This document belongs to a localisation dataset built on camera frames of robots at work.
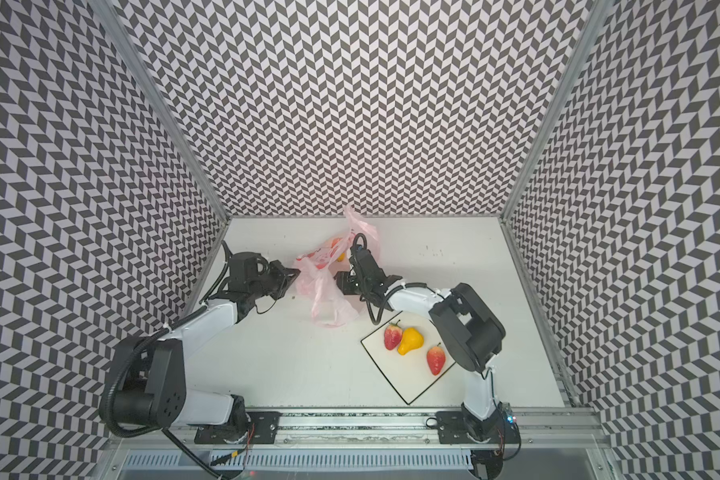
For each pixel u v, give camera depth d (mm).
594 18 684
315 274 794
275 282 770
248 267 701
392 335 826
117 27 737
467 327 511
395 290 620
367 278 717
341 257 858
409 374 810
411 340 828
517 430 707
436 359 792
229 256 735
